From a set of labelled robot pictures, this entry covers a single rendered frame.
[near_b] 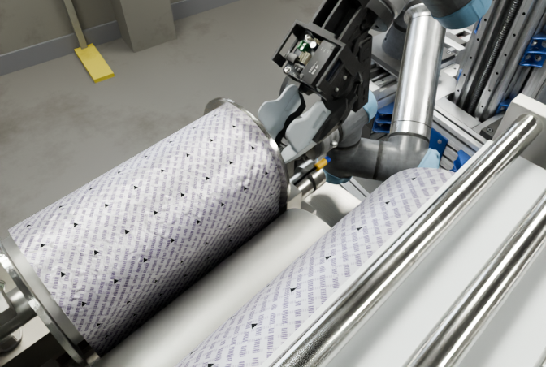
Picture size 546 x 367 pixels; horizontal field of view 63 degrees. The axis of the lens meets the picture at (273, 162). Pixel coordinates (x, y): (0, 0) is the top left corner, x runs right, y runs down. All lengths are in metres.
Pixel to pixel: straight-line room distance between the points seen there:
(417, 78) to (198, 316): 0.62
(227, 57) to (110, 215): 2.54
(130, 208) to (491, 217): 0.29
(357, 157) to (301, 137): 0.32
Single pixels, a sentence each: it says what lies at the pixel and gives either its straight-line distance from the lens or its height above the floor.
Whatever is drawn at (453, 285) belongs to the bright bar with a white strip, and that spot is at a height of 1.44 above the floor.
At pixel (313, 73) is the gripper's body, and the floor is 1.35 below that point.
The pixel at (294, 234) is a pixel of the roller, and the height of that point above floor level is 1.23.
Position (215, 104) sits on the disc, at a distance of 0.51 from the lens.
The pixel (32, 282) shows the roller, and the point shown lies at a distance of 0.41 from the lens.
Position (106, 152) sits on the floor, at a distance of 2.41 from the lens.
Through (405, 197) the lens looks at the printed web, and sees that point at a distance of 0.30.
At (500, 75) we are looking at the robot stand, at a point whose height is 0.88.
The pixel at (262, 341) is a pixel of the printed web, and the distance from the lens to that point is 0.24.
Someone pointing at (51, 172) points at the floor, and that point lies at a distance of 2.42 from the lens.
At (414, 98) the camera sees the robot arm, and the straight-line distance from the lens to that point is 0.87.
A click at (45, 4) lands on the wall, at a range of 3.06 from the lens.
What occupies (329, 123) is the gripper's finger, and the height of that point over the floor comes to 1.28.
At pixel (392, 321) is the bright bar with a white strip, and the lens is 0.21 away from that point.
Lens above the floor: 1.63
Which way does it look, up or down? 47 degrees down
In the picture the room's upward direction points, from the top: straight up
